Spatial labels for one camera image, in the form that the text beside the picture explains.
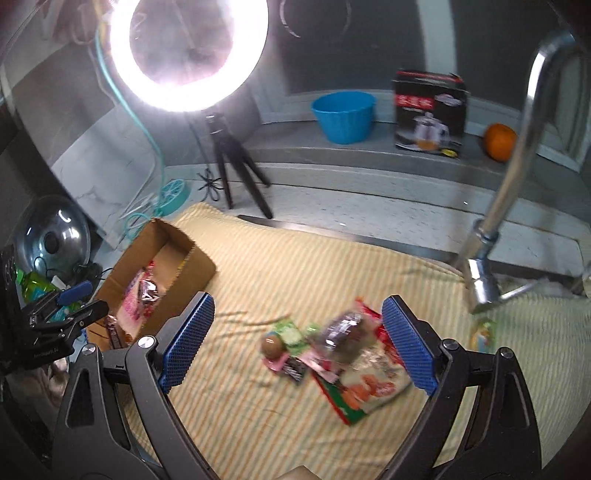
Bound green snack package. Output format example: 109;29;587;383
17;269;58;304

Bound black tripod stand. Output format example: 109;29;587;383
205;111;273;219

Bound blue plastic bowl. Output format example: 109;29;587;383
311;91;377;145

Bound white red snack bag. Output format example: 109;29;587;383
311;298;411;426

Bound small yellow green candy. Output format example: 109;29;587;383
469;318;496;354

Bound black power cable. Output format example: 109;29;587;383
184;112;228;204

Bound white ring light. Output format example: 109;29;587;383
108;1;269;113

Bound green candy wrapper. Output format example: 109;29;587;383
273;318;321;356

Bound small dark chocolate packet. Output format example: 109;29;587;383
280;356;308;385

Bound chrome kitchen faucet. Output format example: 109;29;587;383
455;30;578;314

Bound steel pot lid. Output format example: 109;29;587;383
13;195;91;283

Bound brown egg pink wrapper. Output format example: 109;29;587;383
259;332;290;373

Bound dark red jujube packet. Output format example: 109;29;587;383
122;261;160;323

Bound teal round hose reel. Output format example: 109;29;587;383
156;179;190;217

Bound orange fruit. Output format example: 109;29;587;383
483;123;517;163

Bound brown cardboard box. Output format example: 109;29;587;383
87;219;216;350

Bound Snickers bar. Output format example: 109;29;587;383
104;315;126;349

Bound black teapot box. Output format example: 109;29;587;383
392;70;469;158

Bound clear bag dark snack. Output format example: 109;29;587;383
311;310;377;364

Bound teal hose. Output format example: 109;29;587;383
94;32;187;241

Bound striped yellow cloth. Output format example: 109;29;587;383
171;204;590;479

